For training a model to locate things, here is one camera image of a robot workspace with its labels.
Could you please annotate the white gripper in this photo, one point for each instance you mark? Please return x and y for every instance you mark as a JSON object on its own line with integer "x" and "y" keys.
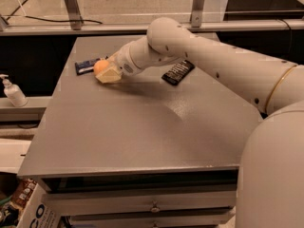
{"x": 122, "y": 62}

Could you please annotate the orange fruit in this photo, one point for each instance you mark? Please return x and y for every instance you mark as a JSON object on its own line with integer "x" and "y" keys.
{"x": 100, "y": 66}

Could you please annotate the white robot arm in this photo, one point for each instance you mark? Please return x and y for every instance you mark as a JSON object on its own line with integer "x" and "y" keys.
{"x": 261, "y": 91}

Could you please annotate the blue rxbar blueberry bar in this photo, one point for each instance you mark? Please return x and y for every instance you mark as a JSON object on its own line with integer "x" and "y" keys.
{"x": 86, "y": 66}

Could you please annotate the black snack bar wrapper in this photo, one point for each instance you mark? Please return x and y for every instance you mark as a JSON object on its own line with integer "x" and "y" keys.
{"x": 177, "y": 73}

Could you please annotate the grey drawer cabinet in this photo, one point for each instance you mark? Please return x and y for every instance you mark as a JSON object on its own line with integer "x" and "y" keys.
{"x": 105, "y": 154}

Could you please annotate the white pump bottle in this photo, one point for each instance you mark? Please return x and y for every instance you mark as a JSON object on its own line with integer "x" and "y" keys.
{"x": 13, "y": 92}

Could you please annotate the top drawer knob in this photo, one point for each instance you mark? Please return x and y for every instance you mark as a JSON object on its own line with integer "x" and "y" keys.
{"x": 155, "y": 208}

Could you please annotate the white cardboard box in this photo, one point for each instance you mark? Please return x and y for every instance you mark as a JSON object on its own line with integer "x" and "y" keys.
{"x": 37, "y": 214}

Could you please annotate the metal railing frame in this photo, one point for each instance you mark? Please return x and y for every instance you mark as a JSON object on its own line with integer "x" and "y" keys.
{"x": 88, "y": 16}

